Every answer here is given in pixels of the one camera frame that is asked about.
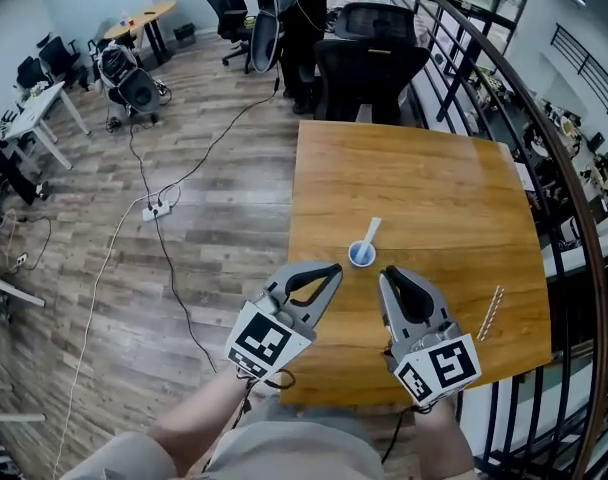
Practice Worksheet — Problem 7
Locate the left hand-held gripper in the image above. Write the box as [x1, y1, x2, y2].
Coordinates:
[225, 261, 345, 382]

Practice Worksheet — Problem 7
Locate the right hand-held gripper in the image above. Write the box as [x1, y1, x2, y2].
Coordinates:
[378, 265, 484, 410]

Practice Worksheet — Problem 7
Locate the blue cup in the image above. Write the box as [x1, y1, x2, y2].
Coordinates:
[347, 240, 377, 269]

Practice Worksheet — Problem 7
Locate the striped paper straw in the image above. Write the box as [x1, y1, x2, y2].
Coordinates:
[476, 285, 505, 342]

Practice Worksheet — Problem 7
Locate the person's right forearm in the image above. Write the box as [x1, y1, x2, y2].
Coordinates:
[414, 398, 475, 480]

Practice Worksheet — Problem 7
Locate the person's left forearm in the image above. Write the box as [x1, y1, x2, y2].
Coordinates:
[148, 367, 258, 474]

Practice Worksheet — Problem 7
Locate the person's beige shirt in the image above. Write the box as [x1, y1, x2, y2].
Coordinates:
[58, 407, 385, 480]

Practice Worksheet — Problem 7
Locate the black mesh office chair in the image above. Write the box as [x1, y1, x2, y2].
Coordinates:
[312, 39, 431, 125]
[333, 1, 418, 47]

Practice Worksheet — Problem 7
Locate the grey backpack rig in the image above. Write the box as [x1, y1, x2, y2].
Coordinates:
[248, 0, 298, 75]
[97, 41, 164, 124]

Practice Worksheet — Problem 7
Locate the dark desk with white leg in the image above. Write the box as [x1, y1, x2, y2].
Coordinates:
[0, 272, 46, 309]

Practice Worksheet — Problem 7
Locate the black balcony railing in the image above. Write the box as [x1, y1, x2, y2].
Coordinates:
[550, 22, 608, 134]

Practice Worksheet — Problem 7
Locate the round wooden table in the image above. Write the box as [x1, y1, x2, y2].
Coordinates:
[103, 0, 178, 69]

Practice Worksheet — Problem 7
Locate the black cable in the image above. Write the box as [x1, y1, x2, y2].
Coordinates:
[128, 122, 158, 207]
[153, 215, 220, 374]
[13, 215, 54, 272]
[158, 75, 281, 204]

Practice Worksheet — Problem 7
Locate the white cable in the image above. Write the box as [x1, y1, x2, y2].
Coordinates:
[51, 183, 183, 479]

